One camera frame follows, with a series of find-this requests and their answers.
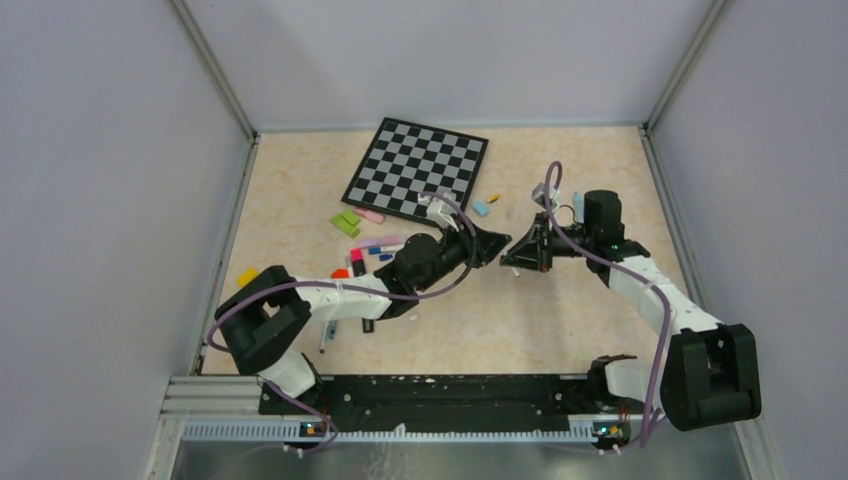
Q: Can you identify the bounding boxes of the orange highlighter cap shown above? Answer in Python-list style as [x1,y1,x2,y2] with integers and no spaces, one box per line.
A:
[331,268,351,279]

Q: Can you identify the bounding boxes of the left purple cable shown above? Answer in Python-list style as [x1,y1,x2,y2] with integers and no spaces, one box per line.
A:
[205,190,480,458]

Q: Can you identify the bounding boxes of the pale purple highlighter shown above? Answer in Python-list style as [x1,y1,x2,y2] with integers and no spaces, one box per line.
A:
[357,235,406,249]

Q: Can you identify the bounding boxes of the yellow highlighter cap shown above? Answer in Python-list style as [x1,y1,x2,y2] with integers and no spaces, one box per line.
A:
[236,268,259,288]

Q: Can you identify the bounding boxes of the light blue highlighter body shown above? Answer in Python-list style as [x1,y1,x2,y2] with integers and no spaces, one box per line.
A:
[573,191,585,224]

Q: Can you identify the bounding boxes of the black highlighter pink cap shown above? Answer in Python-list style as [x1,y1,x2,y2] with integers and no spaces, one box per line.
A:
[350,248,367,277]

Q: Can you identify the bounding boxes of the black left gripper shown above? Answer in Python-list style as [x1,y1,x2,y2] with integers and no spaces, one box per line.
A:
[415,215,512,293]

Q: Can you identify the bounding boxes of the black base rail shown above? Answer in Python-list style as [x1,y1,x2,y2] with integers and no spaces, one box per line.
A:
[296,374,643,415]

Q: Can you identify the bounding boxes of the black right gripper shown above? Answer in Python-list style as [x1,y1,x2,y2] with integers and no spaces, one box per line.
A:
[501,211,595,273]

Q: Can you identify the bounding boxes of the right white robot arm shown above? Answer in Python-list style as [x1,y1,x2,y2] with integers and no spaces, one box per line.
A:
[500,190,762,431]

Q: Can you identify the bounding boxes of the black grey chessboard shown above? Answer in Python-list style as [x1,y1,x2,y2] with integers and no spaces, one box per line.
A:
[341,117,489,225]

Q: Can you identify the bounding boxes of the light blue highlighter cap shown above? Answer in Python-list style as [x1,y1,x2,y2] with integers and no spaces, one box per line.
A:
[472,201,490,217]

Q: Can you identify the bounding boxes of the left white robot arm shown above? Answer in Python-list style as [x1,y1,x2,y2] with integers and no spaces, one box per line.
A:
[213,227,512,414]

